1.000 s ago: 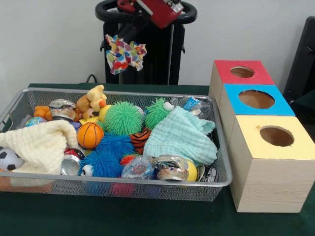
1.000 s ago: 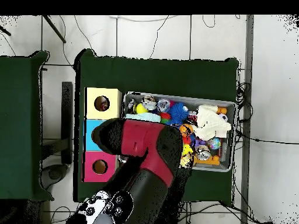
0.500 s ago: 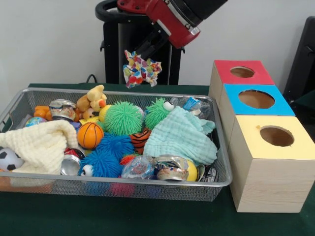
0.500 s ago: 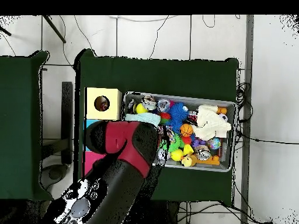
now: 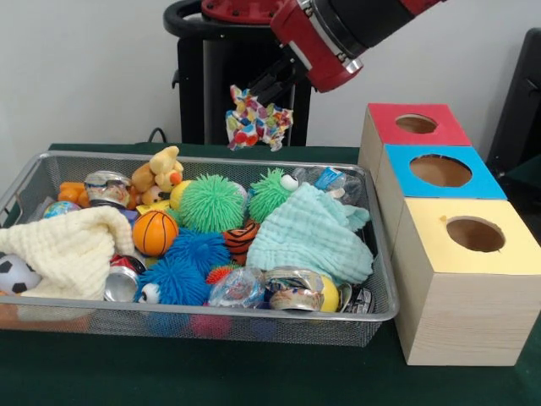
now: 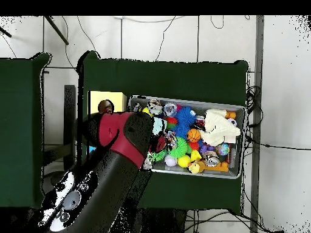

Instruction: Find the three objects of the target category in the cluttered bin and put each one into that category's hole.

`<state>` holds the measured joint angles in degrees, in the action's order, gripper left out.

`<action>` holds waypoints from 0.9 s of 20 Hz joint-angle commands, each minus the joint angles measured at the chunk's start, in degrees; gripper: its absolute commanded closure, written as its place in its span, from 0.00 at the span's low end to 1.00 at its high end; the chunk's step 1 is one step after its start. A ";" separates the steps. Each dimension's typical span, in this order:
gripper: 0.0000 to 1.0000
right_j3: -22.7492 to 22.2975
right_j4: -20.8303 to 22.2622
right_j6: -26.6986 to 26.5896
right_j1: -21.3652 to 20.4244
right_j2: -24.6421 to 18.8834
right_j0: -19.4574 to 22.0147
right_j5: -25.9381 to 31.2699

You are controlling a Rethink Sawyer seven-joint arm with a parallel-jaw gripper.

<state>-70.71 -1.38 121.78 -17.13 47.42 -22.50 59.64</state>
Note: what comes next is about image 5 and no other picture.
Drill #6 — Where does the green spiky rubber ball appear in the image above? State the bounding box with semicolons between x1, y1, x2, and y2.
178;174;247;234

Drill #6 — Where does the blue spiky rubber ball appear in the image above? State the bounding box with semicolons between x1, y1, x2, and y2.
161;228;231;270

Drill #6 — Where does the yellow plush animal toy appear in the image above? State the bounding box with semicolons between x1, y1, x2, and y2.
131;146;184;208

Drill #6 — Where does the dark green table cloth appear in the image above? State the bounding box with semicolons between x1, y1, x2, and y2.
0;142;541;406

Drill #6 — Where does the clear mesh bin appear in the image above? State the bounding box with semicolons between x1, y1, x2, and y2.
0;152;400;348

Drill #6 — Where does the orange tiger striped ball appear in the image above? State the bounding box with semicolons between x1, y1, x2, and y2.
221;220;261;267

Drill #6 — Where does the colourful patterned knotted toy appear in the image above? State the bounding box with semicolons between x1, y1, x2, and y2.
225;85;295;152

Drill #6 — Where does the cream muslin cloth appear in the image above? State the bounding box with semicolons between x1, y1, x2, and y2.
0;206;134;303

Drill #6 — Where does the green furry monster toy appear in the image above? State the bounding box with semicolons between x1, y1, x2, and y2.
247;168;298;224

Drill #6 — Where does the small orange basketball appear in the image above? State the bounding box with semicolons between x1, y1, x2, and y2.
132;210;179;256

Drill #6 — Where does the wooden box with three holes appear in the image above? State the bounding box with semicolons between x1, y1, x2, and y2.
358;103;541;366

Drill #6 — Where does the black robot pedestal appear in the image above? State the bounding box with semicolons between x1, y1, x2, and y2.
163;0;315;146

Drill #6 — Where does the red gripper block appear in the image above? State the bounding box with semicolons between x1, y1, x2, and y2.
245;0;365;109

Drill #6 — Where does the black upright panel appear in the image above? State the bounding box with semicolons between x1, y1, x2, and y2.
486;28;541;195

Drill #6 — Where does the small black white soccer ball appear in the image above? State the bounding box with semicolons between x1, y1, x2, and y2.
0;256;40;297

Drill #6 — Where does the mint green muslin cloth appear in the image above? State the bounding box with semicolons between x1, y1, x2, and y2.
245;183;374;286

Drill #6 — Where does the blue furry monster toy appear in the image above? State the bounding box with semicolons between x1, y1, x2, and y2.
135;258;214;307

